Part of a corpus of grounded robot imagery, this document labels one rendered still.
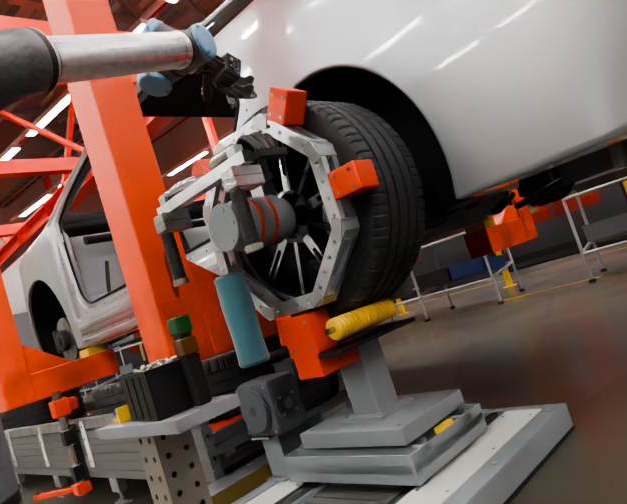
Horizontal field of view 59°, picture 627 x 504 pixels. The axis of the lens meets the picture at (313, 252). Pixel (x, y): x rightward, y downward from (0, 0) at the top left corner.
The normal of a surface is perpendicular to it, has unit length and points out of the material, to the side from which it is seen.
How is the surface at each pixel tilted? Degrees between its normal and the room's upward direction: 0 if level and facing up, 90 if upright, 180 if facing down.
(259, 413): 90
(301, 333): 90
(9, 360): 90
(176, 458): 90
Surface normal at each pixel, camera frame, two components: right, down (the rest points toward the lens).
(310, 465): -0.69, 0.16
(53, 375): 0.66, -0.27
